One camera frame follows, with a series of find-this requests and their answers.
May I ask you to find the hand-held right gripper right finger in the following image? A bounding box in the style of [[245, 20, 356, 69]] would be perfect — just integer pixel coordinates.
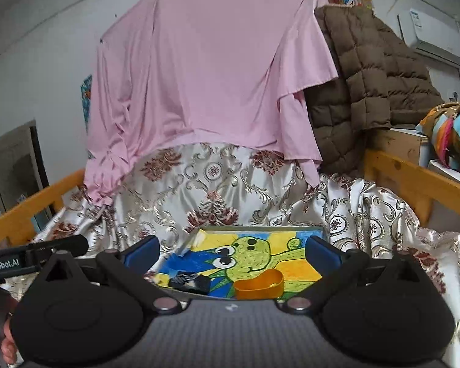
[[283, 235, 427, 312]]

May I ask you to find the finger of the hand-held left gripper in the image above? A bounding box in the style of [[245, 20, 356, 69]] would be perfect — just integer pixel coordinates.
[[23, 235, 90, 266]]

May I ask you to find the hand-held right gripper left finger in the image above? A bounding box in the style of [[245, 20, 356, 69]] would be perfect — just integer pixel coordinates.
[[38, 235, 181, 314]]

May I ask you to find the cartoon printed tray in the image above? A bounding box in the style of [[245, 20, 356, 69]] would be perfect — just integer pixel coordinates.
[[153, 225, 330, 302]]

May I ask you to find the person's left hand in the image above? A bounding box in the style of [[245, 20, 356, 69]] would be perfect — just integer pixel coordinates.
[[0, 312, 20, 366]]

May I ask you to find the black sock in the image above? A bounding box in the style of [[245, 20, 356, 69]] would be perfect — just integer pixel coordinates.
[[169, 271, 211, 296]]

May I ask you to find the orange plastic cup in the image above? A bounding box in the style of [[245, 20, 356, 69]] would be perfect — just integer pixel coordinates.
[[234, 269, 285, 300]]

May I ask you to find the floral satin blanket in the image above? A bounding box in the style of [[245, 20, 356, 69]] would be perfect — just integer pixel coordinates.
[[0, 142, 460, 366]]

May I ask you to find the wooden box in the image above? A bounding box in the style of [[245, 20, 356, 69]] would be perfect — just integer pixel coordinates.
[[371, 125, 430, 166]]

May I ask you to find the white board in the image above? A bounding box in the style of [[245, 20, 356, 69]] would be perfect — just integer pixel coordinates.
[[427, 159, 460, 191]]

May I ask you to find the brown quilted jacket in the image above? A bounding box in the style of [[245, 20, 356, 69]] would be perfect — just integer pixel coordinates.
[[303, 4, 445, 178]]

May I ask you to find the colourful striped cloth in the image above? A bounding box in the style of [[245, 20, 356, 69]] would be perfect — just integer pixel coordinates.
[[416, 102, 460, 172]]

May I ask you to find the pink hanging cloth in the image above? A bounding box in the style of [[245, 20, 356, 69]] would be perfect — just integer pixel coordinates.
[[83, 0, 340, 208]]

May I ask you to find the white air conditioner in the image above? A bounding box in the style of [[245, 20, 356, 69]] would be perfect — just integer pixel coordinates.
[[397, 8, 460, 67]]

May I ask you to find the wooden bed frame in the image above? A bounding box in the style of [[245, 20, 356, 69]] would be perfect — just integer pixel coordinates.
[[0, 149, 460, 247]]

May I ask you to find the blue orange wall poster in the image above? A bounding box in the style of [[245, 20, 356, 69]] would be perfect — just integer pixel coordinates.
[[80, 75, 95, 131]]

